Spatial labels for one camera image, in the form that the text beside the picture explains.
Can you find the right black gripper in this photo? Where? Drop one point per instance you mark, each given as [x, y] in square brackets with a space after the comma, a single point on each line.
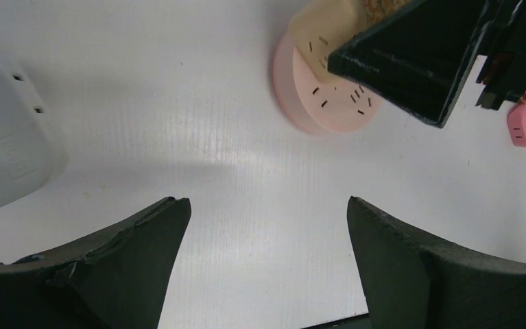
[420, 57]

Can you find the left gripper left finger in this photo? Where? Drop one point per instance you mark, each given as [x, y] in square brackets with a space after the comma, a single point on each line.
[116, 277]

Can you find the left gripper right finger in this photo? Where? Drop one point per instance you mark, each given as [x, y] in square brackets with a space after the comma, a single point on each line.
[414, 279]

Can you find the pale pink round socket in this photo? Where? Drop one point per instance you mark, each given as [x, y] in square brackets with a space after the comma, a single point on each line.
[314, 107]

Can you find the yellow plug adapter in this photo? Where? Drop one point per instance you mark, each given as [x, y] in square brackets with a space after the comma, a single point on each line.
[323, 26]

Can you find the white power strip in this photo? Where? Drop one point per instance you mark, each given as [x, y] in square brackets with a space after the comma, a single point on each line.
[31, 151]

